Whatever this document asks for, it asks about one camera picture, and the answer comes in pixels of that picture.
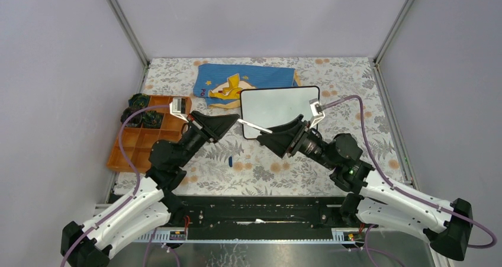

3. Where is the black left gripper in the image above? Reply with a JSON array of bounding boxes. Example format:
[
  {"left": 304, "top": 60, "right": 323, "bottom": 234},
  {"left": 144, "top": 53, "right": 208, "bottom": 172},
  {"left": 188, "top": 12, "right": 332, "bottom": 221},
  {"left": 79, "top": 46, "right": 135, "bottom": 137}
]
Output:
[{"left": 176, "top": 111, "right": 239, "bottom": 169}]

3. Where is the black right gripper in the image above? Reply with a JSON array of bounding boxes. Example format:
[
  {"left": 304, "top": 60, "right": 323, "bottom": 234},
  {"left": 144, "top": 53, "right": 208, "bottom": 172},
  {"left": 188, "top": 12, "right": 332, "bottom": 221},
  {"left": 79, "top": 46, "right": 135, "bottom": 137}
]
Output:
[{"left": 256, "top": 114, "right": 337, "bottom": 170}]

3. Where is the white marker pen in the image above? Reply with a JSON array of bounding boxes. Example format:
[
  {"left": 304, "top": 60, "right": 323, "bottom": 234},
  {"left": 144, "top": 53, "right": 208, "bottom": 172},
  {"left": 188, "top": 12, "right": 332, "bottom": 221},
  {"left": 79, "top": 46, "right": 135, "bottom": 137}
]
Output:
[{"left": 237, "top": 118, "right": 273, "bottom": 134}]

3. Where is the black framed whiteboard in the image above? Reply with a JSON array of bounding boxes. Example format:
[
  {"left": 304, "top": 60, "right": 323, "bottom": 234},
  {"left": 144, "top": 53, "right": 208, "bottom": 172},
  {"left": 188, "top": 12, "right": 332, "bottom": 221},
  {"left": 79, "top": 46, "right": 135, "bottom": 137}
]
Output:
[{"left": 240, "top": 86, "right": 320, "bottom": 128}]

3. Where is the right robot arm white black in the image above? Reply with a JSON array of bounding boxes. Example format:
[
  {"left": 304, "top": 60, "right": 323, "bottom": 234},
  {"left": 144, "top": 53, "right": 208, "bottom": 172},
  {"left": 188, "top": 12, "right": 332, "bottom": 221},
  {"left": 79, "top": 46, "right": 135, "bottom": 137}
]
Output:
[{"left": 256, "top": 115, "right": 472, "bottom": 261}]

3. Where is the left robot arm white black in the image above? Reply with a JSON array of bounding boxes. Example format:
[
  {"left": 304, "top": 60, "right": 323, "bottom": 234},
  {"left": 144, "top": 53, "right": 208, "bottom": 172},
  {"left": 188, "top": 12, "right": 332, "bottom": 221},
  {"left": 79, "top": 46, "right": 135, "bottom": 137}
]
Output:
[{"left": 60, "top": 111, "right": 240, "bottom": 266}]

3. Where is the blue pikachu cloth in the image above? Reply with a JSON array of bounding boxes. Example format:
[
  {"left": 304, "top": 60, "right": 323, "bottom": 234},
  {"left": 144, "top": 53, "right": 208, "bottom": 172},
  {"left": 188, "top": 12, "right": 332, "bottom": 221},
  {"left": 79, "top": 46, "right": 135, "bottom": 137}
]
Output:
[{"left": 192, "top": 63, "right": 301, "bottom": 109}]

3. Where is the dark green scrunchie right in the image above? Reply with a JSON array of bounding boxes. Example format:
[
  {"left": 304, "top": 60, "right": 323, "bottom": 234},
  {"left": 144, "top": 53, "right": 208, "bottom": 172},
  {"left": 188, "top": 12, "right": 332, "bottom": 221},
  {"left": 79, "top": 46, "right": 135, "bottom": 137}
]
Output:
[{"left": 142, "top": 111, "right": 163, "bottom": 129}]

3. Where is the dark green scrunchie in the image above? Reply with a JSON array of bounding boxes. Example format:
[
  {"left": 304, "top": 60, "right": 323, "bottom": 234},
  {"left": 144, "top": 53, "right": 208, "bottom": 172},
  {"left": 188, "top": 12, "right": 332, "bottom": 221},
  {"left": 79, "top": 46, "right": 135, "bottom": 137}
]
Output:
[
  {"left": 128, "top": 93, "right": 150, "bottom": 109},
  {"left": 142, "top": 111, "right": 163, "bottom": 129}
]

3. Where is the dark green scrunchie top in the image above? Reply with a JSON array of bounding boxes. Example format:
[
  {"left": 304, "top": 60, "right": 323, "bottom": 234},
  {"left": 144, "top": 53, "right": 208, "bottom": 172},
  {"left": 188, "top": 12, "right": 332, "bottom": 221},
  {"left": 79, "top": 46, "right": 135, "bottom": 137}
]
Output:
[{"left": 128, "top": 93, "right": 150, "bottom": 109}]

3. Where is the orange compartment tray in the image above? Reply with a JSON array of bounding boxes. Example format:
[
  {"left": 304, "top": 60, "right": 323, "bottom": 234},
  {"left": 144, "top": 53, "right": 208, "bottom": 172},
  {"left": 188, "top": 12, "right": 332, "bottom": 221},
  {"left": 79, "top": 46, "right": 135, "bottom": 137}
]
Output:
[{"left": 121, "top": 95, "right": 186, "bottom": 173}]

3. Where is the floral tablecloth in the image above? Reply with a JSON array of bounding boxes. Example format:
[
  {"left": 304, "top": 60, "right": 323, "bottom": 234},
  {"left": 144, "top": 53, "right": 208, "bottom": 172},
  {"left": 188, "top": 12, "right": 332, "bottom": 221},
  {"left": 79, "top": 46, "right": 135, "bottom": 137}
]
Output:
[{"left": 112, "top": 57, "right": 401, "bottom": 198}]

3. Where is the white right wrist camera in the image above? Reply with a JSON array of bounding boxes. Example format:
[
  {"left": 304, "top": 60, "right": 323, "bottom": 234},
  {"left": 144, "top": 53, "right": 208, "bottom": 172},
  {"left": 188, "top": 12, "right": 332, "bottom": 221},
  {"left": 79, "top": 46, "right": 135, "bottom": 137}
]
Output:
[{"left": 309, "top": 99, "right": 326, "bottom": 128}]

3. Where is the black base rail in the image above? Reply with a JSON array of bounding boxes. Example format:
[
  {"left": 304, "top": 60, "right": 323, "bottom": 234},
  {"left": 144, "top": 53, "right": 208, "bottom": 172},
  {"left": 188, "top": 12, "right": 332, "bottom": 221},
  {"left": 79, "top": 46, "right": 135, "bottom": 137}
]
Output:
[{"left": 161, "top": 196, "right": 370, "bottom": 234}]

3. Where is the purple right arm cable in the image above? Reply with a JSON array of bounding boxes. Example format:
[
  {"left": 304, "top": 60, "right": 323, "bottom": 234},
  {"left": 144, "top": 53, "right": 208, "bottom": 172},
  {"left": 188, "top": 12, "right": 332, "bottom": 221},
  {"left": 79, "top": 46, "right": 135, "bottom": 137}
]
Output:
[{"left": 321, "top": 95, "right": 498, "bottom": 249}]

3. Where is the left aluminium frame post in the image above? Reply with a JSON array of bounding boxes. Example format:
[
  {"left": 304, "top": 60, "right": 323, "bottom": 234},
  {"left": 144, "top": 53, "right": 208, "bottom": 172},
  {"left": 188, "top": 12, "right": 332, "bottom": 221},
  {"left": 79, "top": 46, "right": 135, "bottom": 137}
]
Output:
[{"left": 106, "top": 0, "right": 149, "bottom": 68}]

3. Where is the aluminium frame post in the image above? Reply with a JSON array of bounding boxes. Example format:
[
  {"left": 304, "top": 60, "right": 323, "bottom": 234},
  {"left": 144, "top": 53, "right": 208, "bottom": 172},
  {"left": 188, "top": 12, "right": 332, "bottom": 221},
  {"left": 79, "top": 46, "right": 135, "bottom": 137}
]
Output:
[
  {"left": 374, "top": 0, "right": 415, "bottom": 65},
  {"left": 106, "top": 0, "right": 149, "bottom": 68}
]

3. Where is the right aluminium frame post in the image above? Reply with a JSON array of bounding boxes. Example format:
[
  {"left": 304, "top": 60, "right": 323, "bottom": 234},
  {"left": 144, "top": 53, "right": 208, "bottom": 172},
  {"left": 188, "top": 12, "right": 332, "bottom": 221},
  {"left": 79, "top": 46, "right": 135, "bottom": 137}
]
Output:
[{"left": 374, "top": 0, "right": 415, "bottom": 65}]

